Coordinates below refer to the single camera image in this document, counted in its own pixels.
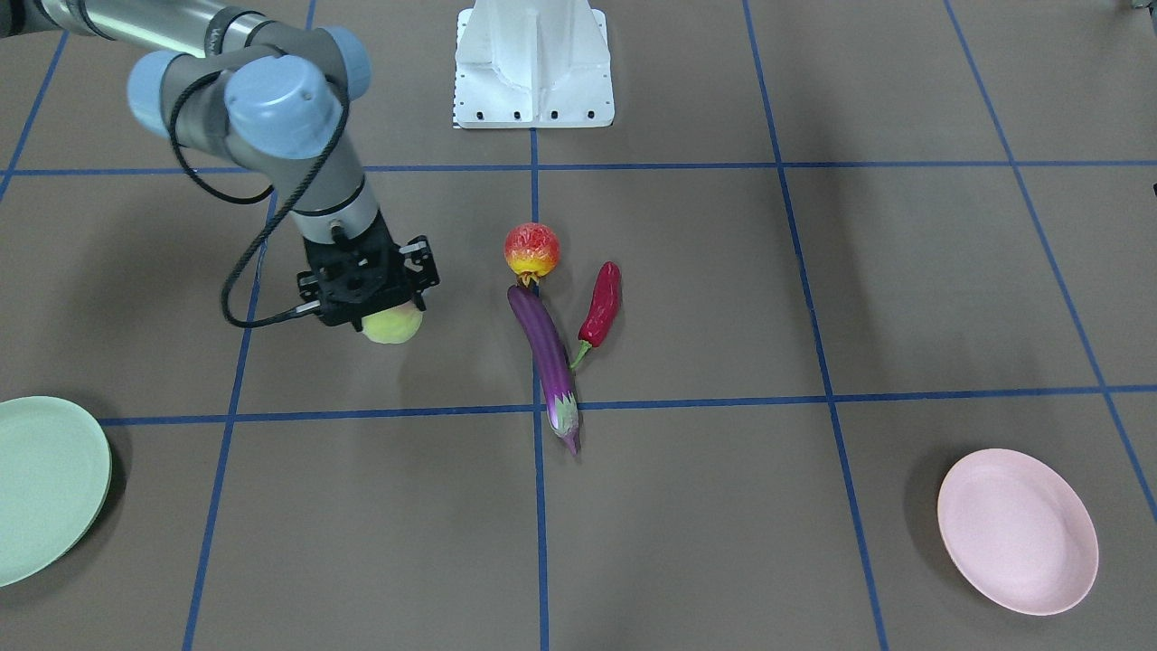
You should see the pink plate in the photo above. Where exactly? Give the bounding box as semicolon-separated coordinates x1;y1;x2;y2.
936;447;1100;617

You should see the red-yellow pomegranate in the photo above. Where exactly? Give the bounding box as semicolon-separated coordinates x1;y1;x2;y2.
503;222;561;288

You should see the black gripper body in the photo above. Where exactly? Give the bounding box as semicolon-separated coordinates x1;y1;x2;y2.
296;215;441;328

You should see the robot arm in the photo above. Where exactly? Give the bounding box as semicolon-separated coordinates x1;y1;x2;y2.
3;1;439;343

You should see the yellow-pink peach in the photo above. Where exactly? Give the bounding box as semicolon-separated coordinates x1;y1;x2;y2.
361;302;423;343

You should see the red chili pepper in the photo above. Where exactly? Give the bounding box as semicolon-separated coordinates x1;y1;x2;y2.
569;262;622;370

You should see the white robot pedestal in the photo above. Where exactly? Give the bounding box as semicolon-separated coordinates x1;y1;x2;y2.
452;1;616;130

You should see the purple eggplant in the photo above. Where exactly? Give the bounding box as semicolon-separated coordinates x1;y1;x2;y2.
507;284;581;457

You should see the brown paper table cover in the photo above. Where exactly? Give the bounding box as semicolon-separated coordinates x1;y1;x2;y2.
3;1;1154;650

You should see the green plate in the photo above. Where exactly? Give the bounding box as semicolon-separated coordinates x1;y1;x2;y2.
1;395;112;589

